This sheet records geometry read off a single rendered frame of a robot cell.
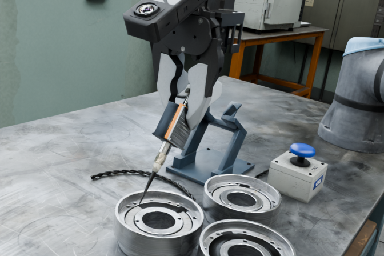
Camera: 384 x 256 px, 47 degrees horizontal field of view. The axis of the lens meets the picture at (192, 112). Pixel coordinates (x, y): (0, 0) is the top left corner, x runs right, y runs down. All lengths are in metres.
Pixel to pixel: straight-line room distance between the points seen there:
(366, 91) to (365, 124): 0.07
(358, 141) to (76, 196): 0.59
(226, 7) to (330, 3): 3.83
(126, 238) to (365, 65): 0.62
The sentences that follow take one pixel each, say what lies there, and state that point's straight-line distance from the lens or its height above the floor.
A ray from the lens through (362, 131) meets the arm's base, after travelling 0.97.
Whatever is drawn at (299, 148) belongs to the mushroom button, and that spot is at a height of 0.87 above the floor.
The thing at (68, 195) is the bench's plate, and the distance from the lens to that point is 0.64.
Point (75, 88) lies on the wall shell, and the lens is 2.54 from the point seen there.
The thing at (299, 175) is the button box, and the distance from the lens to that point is 0.69.
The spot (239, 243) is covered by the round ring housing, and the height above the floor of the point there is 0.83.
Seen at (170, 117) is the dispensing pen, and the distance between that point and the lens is 0.55.
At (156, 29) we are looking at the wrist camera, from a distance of 0.46.
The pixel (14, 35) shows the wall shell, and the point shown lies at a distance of 2.24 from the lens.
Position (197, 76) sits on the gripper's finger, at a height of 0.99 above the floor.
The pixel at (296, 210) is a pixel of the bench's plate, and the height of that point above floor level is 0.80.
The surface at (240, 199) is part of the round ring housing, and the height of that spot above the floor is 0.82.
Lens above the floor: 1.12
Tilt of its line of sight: 18 degrees down
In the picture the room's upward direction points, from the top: 8 degrees clockwise
